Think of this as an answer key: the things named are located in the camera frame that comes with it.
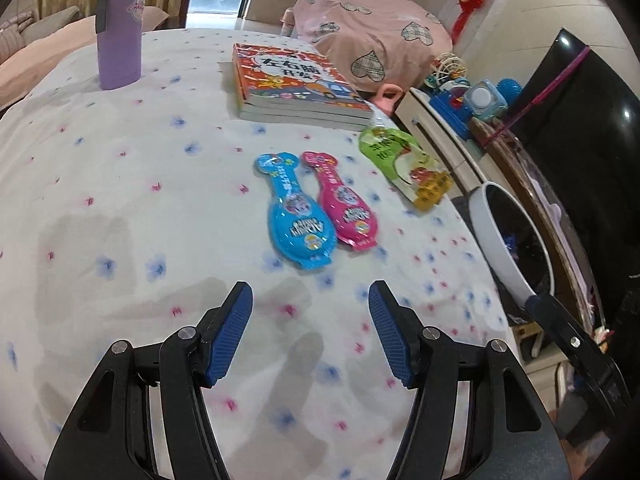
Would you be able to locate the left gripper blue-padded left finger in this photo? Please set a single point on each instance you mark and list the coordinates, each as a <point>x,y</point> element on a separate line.
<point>108,433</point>

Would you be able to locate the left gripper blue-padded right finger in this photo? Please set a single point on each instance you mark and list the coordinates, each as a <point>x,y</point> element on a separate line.
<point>508,435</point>

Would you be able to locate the pink bowling-pin candy pack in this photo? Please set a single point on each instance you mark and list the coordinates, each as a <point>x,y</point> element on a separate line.
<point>355,223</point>

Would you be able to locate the blue bowling-pin candy pack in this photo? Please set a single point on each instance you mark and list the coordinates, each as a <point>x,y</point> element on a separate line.
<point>299,228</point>

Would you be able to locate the white round trash bin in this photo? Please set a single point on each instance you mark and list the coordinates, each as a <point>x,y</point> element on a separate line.
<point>511,243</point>

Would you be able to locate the white dotted tablecloth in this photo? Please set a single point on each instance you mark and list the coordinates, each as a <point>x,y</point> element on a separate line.
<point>127,214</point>

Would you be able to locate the white TV cabinet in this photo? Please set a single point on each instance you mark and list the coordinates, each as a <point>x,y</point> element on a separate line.
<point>503,164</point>

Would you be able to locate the black television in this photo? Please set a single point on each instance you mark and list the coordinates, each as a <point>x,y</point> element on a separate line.
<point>579,123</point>

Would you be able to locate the green drink pouch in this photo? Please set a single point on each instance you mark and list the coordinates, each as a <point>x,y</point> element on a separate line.
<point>419,176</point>

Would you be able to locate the blue toy set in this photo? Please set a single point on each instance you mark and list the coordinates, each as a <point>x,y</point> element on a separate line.
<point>458,101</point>

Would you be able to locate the pink kettlebell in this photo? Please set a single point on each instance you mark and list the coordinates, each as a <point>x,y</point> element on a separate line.
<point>387,98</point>

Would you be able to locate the pink heart-print covered furniture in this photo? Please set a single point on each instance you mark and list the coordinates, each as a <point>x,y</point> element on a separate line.
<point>373,42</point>

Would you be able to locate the sofa with pink cover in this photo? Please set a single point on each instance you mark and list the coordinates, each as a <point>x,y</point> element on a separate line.
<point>30,49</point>

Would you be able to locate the purple thermos bottle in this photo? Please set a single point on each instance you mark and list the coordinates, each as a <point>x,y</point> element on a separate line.
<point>119,42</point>

